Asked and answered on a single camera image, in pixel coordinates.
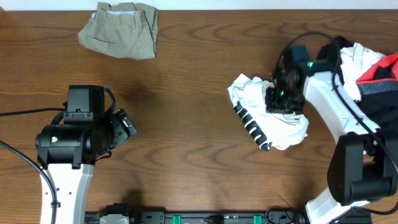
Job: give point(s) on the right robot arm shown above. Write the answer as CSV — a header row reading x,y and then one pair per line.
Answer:
x,y
362,169

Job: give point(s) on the folded khaki shorts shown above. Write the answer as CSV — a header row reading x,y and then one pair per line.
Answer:
x,y
125,30

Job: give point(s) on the white patterned garment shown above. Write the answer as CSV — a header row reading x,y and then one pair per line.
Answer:
x,y
355,61

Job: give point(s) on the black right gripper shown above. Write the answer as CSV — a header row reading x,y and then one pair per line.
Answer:
x,y
272,106

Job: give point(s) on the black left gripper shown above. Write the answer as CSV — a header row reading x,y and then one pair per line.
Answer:
x,y
123,127

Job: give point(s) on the black red garment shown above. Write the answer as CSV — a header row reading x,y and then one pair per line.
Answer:
x,y
378,89

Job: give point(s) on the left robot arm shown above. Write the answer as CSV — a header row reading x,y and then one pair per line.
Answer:
x,y
68,150

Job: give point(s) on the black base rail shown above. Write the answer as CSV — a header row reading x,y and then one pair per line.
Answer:
x,y
121,213

